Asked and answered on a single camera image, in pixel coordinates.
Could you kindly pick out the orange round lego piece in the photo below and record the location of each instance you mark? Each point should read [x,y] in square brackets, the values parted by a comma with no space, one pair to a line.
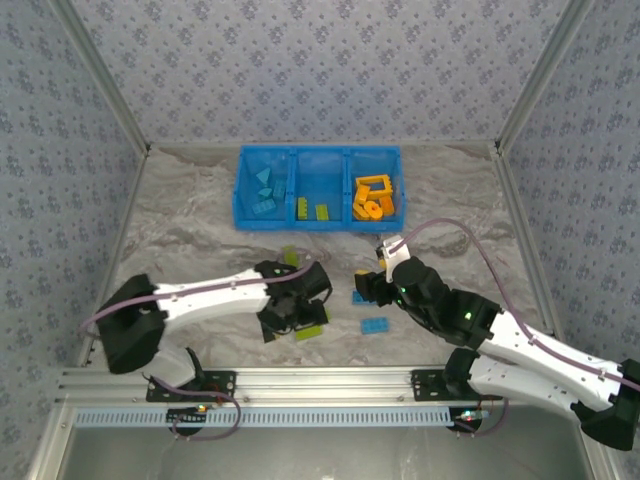
[373,211]

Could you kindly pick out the teal wedge lego piece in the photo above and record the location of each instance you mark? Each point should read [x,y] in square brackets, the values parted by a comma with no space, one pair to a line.
[263,177]

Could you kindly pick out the aluminium slanted frame post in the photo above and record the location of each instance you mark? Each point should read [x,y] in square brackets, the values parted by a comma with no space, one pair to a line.
[545,75]

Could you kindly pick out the aluminium side frame rail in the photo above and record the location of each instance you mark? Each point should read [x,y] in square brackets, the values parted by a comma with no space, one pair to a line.
[131,200]
[510,200]

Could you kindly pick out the orange long lego brick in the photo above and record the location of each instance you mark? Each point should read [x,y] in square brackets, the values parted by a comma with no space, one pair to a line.
[386,205]
[361,192]

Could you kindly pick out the blue three-compartment plastic bin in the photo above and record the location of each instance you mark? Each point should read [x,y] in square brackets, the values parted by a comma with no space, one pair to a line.
[320,170]

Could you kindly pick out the aluminium lower frame leg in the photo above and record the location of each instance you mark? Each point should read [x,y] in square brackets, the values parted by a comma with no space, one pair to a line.
[595,452]
[47,440]

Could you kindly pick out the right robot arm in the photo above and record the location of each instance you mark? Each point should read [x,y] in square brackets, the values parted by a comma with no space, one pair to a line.
[540,365]

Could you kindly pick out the orange square lego brick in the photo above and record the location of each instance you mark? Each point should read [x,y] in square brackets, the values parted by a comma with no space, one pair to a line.
[357,212]

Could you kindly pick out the orange rectangular lego frame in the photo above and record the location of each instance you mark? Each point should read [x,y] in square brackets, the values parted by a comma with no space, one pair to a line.
[372,177]

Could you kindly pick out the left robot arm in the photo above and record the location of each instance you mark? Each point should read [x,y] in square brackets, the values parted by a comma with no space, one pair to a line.
[210,305]

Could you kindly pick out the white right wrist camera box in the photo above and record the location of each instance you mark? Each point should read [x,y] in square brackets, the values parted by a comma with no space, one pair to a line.
[396,250]

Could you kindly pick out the blue long lego brick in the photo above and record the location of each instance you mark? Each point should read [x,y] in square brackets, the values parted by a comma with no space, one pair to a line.
[262,207]
[375,326]
[357,298]
[279,189]

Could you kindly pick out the green long lego brick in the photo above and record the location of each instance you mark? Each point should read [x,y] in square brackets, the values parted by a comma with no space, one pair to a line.
[321,212]
[310,333]
[302,208]
[290,254]

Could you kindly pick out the aluminium front frame rail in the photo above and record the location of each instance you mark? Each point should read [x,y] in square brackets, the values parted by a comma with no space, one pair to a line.
[320,385]

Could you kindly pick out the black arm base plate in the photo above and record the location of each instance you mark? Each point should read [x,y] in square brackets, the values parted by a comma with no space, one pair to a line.
[220,385]
[425,385]

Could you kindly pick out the teal square lego brick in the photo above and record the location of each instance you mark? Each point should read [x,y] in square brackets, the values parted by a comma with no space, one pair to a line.
[265,192]

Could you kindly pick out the small black controller board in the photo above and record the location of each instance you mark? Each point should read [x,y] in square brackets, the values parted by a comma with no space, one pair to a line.
[187,415]
[470,416]

